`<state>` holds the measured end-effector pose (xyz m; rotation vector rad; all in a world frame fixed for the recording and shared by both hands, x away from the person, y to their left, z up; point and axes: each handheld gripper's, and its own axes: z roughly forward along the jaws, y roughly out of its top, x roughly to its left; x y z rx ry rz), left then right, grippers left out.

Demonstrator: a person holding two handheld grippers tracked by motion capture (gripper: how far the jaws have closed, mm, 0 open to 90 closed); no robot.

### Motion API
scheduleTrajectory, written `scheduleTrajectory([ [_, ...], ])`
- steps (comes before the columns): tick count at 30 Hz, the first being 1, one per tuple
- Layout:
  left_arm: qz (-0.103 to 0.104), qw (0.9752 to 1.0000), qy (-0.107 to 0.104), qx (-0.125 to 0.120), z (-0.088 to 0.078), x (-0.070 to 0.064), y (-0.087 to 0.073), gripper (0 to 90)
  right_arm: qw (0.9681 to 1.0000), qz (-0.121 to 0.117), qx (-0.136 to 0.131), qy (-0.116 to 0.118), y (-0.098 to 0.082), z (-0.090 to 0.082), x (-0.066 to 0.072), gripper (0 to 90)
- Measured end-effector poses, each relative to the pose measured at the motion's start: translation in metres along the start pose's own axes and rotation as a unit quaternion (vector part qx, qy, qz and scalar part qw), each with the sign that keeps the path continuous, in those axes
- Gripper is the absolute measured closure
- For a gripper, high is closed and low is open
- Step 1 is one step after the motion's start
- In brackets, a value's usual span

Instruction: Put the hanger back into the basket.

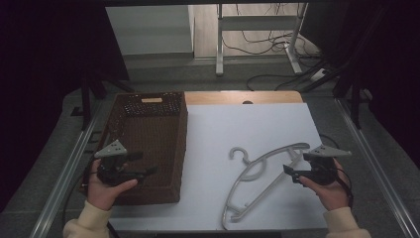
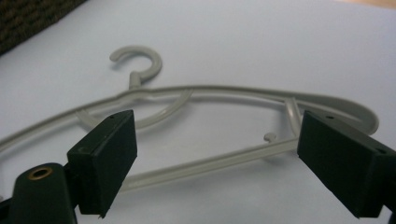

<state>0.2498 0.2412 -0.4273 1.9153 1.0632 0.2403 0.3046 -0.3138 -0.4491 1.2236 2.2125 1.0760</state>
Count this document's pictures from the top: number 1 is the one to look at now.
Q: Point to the white cabinet panel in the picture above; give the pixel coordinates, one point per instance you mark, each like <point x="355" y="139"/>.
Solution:
<point x="150" y="29"/>

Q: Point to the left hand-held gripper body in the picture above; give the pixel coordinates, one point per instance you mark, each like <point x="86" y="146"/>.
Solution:
<point x="114" y="162"/>

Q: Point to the aluminium rail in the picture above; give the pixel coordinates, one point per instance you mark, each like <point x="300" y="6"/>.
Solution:
<point x="62" y="178"/>
<point x="376" y="165"/>

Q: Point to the grey plastic clothes hanger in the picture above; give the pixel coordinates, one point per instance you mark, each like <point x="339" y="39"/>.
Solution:
<point x="261" y="172"/>

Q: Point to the white metal desk frame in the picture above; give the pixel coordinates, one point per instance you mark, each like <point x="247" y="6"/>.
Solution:
<point x="257" y="29"/>

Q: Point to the person's left hand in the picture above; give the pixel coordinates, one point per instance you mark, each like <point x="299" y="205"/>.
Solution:
<point x="104" y="191"/>

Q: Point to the white paper sheet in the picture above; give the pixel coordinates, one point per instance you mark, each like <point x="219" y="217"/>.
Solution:
<point x="214" y="158"/>

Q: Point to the white power strip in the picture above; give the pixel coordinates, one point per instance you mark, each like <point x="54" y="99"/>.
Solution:
<point x="318" y="74"/>

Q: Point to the brown woven basket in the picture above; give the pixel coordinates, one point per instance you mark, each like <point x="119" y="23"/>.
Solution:
<point x="148" y="145"/>

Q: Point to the person's right hand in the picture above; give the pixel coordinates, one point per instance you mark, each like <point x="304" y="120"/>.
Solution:
<point x="330" y="193"/>

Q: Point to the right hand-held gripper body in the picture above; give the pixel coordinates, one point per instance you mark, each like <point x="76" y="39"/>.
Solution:
<point x="323" y="165"/>

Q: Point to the black tripod stand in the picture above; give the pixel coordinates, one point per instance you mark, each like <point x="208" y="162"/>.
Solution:
<point x="350" y="66"/>
<point x="95" y="92"/>

